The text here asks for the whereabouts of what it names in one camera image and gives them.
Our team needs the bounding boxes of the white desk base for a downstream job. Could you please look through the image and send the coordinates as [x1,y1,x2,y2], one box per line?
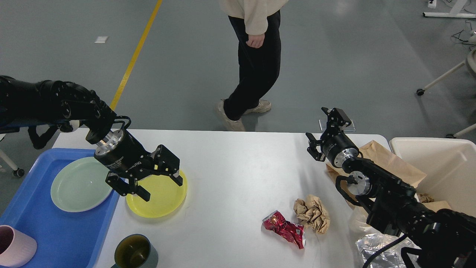
[422,0,476,19]

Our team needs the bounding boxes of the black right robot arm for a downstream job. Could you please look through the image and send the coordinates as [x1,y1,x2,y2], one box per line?
[306,107,476,268]

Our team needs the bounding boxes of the beige plastic bin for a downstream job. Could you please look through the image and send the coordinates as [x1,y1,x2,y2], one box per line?
[389,137,476,217]

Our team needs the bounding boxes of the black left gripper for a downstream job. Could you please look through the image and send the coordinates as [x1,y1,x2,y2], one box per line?
[94,130,183,202]

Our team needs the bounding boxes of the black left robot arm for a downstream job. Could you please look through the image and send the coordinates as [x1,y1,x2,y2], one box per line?
[1,75,183,201]

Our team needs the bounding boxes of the teal mug yellow inside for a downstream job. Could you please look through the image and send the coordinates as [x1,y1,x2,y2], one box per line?
[112,234,159,268]

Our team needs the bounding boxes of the white caster leg left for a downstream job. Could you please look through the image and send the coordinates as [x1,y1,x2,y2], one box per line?
[0,150,25,178]

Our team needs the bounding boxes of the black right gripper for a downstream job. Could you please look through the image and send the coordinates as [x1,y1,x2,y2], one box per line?
[306,107,359,168]

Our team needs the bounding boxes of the pink ribbed cup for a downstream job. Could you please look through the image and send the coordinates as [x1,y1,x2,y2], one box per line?
[0,224,38,268]

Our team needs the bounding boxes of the person in cream sweater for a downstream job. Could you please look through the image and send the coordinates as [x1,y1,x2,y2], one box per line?
[216,0,287,132]

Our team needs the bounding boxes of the pale green plate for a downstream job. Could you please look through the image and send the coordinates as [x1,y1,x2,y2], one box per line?
[50,157,112,213]

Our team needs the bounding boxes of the crumpled brown paper ball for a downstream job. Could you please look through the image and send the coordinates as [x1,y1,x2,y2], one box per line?
[293,195,331,235]

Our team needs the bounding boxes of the crushed red can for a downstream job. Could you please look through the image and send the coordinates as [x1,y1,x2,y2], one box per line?
[262,210,306,249]

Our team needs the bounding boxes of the crumpled silver foil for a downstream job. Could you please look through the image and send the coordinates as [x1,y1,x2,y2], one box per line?
[356,234,422,268]

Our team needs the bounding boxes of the white chair leg with caster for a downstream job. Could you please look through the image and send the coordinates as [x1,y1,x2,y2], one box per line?
[415,50,476,96]

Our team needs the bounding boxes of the yellow plastic plate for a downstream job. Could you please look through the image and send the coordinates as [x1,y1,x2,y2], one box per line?
[126,170,188,218]

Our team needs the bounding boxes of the brown paper bag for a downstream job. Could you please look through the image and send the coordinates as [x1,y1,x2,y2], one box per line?
[326,140,452,211]

